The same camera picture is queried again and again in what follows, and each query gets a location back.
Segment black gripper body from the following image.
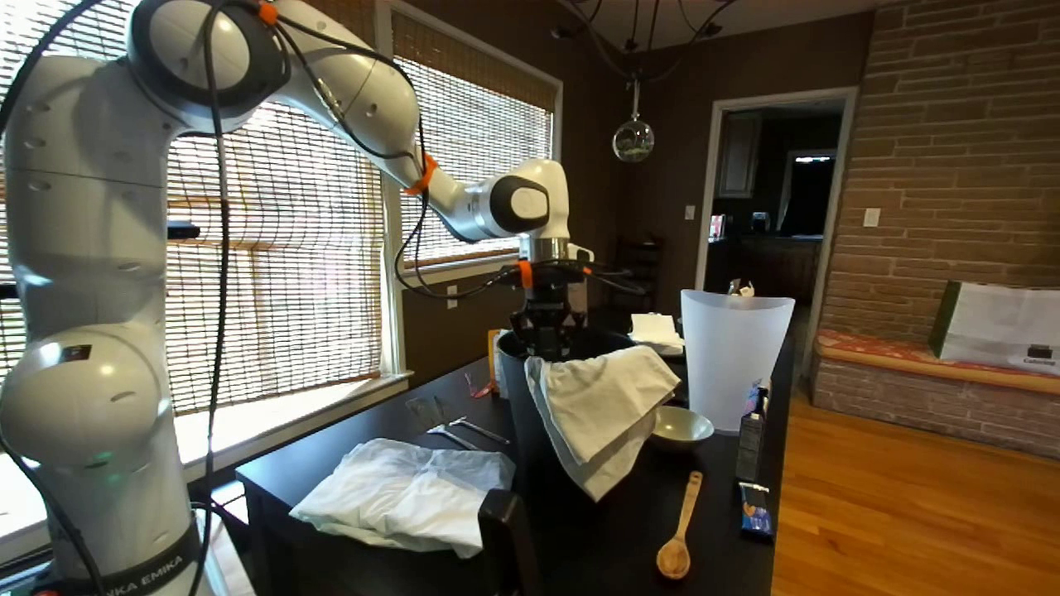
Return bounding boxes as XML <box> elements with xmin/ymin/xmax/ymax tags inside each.
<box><xmin>518</xmin><ymin>261</ymin><xmax>593</xmax><ymax>341</ymax></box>

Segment white cloth towel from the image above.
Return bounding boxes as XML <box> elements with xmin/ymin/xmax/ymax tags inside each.
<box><xmin>289</xmin><ymin>434</ymin><xmax>521</xmax><ymax>558</ymax></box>
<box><xmin>521</xmin><ymin>341</ymin><xmax>683</xmax><ymax>502</ymax></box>

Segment white folded napkins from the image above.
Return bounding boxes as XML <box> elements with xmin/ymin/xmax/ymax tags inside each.
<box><xmin>627</xmin><ymin>310</ymin><xmax>690</xmax><ymax>357</ymax></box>

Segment metal tongs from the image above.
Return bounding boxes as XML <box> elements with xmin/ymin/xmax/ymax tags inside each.
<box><xmin>444</xmin><ymin>412</ymin><xmax>518</xmax><ymax>450</ymax></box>

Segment square slotted metal spatula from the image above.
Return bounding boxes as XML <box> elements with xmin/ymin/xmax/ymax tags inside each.
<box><xmin>423</xmin><ymin>425</ymin><xmax>483</xmax><ymax>454</ymax></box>

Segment hanging glass globe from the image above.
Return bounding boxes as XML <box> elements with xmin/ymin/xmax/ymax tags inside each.
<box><xmin>610</xmin><ymin>76</ymin><xmax>660</xmax><ymax>167</ymax></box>

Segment grey ceramic bowl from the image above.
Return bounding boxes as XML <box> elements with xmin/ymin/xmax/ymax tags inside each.
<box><xmin>648</xmin><ymin>405</ymin><xmax>718</xmax><ymax>448</ymax></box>

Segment white translucent plastic container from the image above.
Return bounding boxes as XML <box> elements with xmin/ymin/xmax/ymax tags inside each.
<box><xmin>677</xmin><ymin>287</ymin><xmax>800</xmax><ymax>438</ymax></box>

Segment narrow bamboo window blind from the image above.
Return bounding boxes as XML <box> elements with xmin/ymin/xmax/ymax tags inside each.
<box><xmin>395</xmin><ymin>55</ymin><xmax>560</xmax><ymax>269</ymax></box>

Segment black bottle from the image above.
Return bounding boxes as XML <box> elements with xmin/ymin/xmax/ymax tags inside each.
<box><xmin>734</xmin><ymin>380</ymin><xmax>772</xmax><ymax>485</ymax></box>

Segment wide bamboo window blind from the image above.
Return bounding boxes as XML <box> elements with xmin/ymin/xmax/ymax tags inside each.
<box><xmin>0</xmin><ymin>0</ymin><xmax>391</xmax><ymax>416</ymax></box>

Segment wooden spoon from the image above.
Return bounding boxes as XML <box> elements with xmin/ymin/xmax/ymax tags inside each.
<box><xmin>652</xmin><ymin>466</ymin><xmax>706</xmax><ymax>581</ymax></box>

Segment brick hearth bench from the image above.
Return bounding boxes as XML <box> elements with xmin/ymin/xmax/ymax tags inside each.
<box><xmin>813</xmin><ymin>326</ymin><xmax>1060</xmax><ymax>460</ymax></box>

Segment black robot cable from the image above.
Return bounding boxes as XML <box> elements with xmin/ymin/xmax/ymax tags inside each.
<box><xmin>0</xmin><ymin>0</ymin><xmax>444</xmax><ymax>596</ymax></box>

